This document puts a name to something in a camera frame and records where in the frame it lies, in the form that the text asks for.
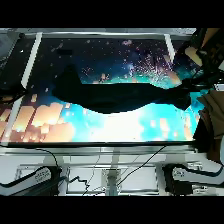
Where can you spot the black pants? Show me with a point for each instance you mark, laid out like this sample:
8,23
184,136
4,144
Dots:
113,96

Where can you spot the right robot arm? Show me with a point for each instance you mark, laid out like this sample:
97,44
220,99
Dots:
204,173

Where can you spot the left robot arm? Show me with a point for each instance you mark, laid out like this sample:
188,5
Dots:
31,180

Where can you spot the brown garment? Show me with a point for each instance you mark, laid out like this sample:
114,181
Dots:
213,111

